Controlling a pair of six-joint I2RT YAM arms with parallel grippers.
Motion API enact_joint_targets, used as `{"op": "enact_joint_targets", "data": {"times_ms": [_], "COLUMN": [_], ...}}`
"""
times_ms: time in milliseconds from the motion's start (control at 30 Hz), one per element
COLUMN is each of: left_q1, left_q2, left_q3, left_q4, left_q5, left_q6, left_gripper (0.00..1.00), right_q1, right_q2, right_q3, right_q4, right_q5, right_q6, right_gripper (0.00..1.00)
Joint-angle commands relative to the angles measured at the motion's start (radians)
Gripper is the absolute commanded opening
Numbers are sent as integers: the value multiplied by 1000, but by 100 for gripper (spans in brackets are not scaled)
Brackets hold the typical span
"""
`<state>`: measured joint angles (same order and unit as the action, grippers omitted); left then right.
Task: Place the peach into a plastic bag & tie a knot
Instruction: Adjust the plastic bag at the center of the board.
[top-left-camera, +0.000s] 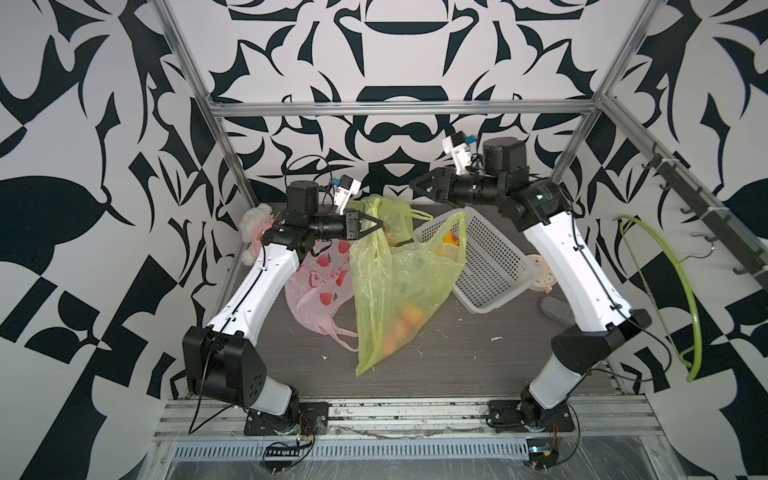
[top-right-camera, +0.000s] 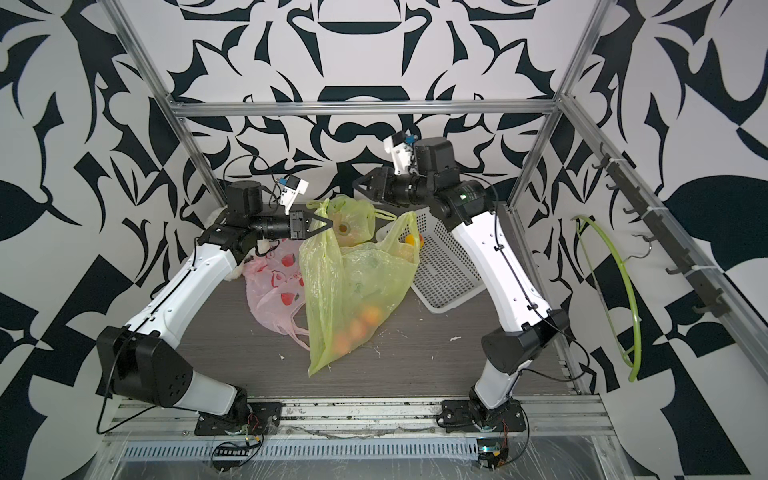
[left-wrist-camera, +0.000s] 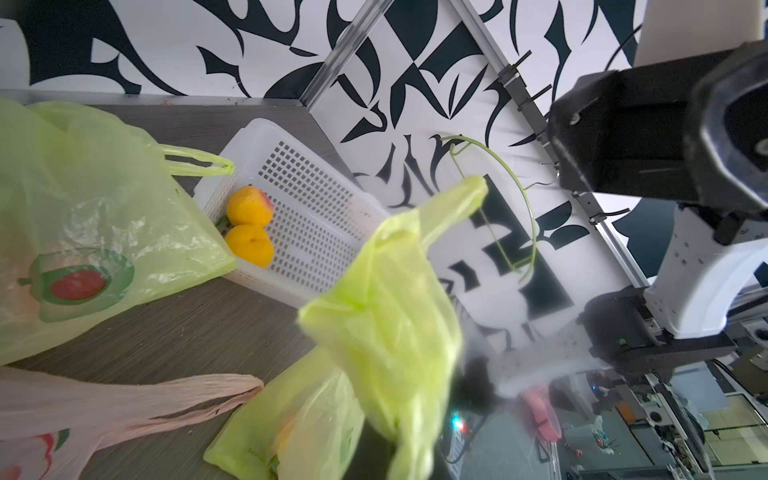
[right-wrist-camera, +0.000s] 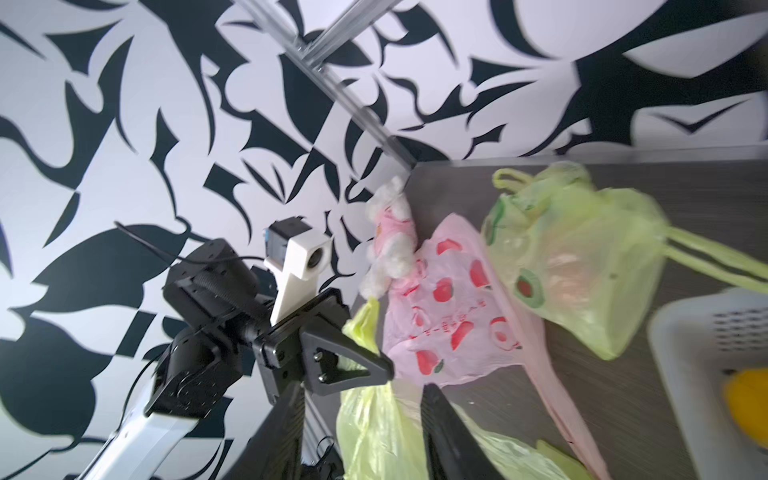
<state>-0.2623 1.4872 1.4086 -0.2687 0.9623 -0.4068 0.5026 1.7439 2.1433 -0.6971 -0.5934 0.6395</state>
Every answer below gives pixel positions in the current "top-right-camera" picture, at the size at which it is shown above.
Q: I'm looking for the red peach basket front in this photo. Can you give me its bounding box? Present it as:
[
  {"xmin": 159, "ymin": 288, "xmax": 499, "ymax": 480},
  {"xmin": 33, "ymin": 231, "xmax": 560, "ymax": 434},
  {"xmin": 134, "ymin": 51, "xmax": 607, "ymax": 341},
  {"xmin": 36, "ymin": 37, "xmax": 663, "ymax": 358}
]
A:
[{"xmin": 348, "ymin": 319, "xmax": 368, "ymax": 342}]

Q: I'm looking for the green avocado print plastic bag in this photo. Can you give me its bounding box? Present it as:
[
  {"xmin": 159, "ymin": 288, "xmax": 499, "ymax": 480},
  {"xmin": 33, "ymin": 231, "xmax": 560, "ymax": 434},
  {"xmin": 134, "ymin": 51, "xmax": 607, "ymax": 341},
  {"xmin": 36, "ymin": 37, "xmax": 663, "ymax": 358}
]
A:
[{"xmin": 326, "ymin": 195, "xmax": 396, "ymax": 247}]

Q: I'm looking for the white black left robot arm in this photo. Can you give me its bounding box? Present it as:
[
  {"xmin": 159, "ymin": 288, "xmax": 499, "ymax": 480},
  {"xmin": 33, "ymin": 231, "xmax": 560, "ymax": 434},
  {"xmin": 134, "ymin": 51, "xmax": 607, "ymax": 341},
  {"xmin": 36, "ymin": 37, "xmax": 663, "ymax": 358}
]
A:
[{"xmin": 96, "ymin": 175, "xmax": 332, "ymax": 424}]

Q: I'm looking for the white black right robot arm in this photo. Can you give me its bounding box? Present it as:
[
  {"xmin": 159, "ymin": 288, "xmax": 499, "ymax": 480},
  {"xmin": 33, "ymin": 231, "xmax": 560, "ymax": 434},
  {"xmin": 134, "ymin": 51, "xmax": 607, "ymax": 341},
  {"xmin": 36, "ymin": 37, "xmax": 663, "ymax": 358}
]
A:
[{"xmin": 353, "ymin": 132, "xmax": 570, "ymax": 413}]

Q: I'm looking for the pink apple print plastic bag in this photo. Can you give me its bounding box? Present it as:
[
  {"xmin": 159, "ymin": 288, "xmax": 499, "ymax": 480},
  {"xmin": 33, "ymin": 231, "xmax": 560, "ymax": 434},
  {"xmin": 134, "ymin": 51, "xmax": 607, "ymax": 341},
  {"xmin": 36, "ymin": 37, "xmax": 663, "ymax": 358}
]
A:
[{"xmin": 242, "ymin": 240, "xmax": 310, "ymax": 351}]

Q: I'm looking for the yellow fruit upper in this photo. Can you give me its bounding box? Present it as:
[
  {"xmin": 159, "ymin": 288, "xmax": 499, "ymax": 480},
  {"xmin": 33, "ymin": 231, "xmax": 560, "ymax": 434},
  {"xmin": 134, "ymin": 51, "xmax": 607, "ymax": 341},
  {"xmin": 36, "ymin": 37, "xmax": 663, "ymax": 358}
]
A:
[{"xmin": 404, "ymin": 234, "xmax": 424, "ymax": 249}]

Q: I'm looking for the white plush bear pink shirt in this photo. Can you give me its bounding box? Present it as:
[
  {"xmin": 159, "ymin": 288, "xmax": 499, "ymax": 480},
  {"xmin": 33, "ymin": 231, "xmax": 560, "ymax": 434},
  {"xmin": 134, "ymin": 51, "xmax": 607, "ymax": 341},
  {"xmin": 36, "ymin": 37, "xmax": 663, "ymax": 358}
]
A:
[{"xmin": 224, "ymin": 240, "xmax": 270, "ymax": 282}]

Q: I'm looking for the white perforated plastic basket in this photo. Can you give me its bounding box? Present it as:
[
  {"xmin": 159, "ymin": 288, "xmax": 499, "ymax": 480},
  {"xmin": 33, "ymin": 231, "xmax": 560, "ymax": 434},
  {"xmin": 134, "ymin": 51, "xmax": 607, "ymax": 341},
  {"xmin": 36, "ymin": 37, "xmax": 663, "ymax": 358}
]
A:
[{"xmin": 411, "ymin": 208, "xmax": 485, "ymax": 314}]

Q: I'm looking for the black connector block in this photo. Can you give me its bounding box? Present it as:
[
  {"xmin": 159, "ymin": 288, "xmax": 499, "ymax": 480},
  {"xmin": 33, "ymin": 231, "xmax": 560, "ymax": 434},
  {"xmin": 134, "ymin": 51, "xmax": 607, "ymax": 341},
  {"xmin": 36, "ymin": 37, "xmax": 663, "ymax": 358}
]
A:
[{"xmin": 209, "ymin": 442, "xmax": 263, "ymax": 472}]

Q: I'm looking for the green circuit board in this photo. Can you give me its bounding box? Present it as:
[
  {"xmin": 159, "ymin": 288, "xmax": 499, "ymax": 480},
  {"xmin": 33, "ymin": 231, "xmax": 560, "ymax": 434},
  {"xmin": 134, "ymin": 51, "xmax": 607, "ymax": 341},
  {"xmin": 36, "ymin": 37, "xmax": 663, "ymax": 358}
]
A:
[{"xmin": 477, "ymin": 438, "xmax": 509, "ymax": 470}]

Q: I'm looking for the green hoop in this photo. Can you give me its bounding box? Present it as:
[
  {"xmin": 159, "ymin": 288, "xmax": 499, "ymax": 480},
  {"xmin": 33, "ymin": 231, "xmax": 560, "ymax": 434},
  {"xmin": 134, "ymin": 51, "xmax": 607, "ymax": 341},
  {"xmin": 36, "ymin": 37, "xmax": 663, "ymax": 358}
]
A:
[{"xmin": 572, "ymin": 215, "xmax": 642, "ymax": 383}]

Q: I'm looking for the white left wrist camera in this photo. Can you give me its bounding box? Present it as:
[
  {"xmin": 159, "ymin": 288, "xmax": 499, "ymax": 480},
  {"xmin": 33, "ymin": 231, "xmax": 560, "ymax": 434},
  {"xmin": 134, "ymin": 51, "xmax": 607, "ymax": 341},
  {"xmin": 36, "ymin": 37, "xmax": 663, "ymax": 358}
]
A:
[{"xmin": 278, "ymin": 175, "xmax": 309, "ymax": 215}]

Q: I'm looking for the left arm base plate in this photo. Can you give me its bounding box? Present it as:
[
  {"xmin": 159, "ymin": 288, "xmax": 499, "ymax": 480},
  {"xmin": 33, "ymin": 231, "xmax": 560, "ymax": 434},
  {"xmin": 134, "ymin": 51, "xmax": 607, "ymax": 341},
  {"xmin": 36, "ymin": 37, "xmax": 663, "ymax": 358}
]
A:
[{"xmin": 194, "ymin": 402, "xmax": 284, "ymax": 437}]

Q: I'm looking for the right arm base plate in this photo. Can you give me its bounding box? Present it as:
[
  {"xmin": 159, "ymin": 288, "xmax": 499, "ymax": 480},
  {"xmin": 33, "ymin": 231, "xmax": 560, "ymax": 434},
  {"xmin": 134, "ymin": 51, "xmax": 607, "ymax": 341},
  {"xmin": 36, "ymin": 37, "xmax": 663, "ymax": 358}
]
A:
[{"xmin": 437, "ymin": 399, "xmax": 527, "ymax": 433}]

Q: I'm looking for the black wall hook rail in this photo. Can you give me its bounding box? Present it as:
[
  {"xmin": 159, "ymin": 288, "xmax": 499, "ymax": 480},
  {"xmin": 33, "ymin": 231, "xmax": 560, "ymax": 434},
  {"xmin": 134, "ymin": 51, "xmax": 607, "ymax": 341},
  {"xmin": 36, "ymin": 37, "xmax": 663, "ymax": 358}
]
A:
[{"xmin": 596, "ymin": 144, "xmax": 732, "ymax": 318}]

